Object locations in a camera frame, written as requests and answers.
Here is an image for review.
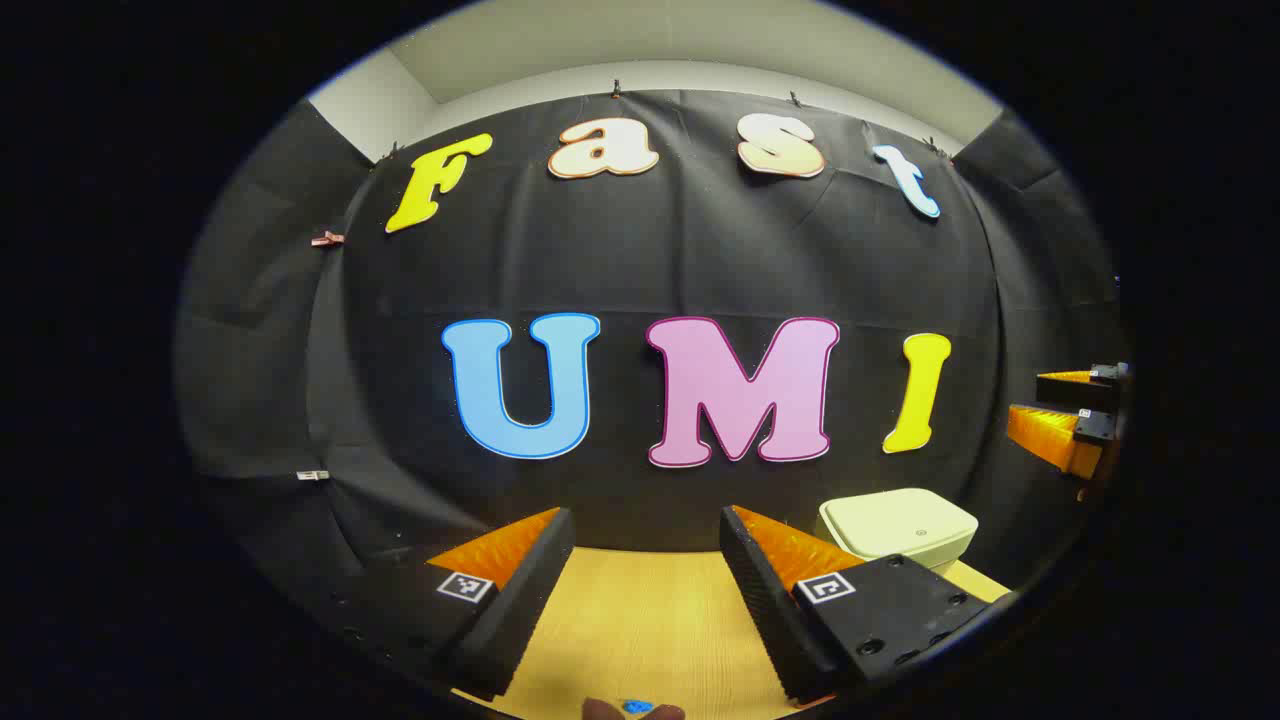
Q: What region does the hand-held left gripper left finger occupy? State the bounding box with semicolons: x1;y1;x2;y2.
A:
330;507;577;701

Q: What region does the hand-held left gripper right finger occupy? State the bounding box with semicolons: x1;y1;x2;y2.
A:
720;505;1016;706

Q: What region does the pale green desktop garbage bin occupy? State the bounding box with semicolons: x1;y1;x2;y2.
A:
815;488;981;579

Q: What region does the wooden desktop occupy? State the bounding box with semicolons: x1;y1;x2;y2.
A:
450;547;1011;720

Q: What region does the black backdrop cloth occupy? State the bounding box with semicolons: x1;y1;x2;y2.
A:
175;88;1136;641

